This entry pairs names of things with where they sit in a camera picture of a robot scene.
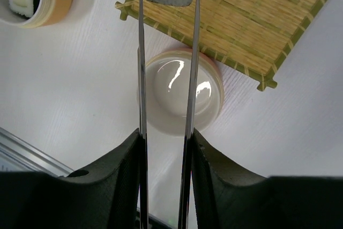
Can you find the bamboo sushi mat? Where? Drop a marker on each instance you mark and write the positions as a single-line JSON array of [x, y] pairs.
[[253, 37]]

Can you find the pink lunch bowl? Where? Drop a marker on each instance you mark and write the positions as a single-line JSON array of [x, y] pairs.
[[167, 87]]

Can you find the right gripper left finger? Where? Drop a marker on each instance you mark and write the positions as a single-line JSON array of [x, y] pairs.
[[102, 194]]

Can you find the aluminium mounting rail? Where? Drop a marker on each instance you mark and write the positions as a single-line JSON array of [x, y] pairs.
[[19, 156]]

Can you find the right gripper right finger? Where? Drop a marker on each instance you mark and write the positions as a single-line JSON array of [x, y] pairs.
[[228, 195]]

